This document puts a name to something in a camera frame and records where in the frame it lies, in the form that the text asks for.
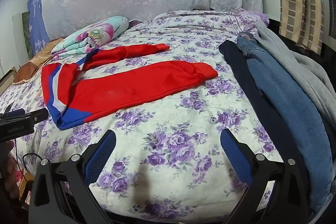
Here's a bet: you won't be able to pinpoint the blue jeans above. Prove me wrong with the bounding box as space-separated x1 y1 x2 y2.
236 32 334 214

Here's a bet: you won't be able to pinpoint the dark navy pants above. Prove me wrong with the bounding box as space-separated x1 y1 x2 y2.
219 40 315 214

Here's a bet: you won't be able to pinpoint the wooden frame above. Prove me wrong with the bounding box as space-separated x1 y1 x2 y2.
0 67 17 88

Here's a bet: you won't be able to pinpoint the orange brown pillow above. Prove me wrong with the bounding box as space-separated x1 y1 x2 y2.
13 38 65 85

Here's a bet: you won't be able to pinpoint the red pants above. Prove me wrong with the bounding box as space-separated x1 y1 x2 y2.
41 43 219 130

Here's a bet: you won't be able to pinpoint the grey fleece garment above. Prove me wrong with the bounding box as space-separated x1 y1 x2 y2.
253 20 336 140

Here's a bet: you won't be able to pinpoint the green picture frame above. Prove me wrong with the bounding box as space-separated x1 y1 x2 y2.
21 11 33 56

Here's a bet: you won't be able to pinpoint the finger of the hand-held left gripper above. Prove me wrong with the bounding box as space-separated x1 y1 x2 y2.
5 102 26 120
25 108 49 125

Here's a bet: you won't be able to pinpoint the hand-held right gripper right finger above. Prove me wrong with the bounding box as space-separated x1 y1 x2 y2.
220 128 310 224

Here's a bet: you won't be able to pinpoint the black cable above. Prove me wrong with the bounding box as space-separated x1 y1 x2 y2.
13 139 44 182

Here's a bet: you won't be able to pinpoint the blue printed bag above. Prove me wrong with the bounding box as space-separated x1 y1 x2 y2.
27 0 50 55

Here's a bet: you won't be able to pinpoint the purple floral bed sheet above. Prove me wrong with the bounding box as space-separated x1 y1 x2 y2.
0 10 286 216

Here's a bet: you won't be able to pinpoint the person's left hand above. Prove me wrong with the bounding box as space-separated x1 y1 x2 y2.
0 141 20 199

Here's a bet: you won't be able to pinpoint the folded teal pink floral quilt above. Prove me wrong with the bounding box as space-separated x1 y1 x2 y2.
51 16 130 58

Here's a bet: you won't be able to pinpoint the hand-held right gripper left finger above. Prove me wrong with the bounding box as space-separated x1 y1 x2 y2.
28 130 117 224

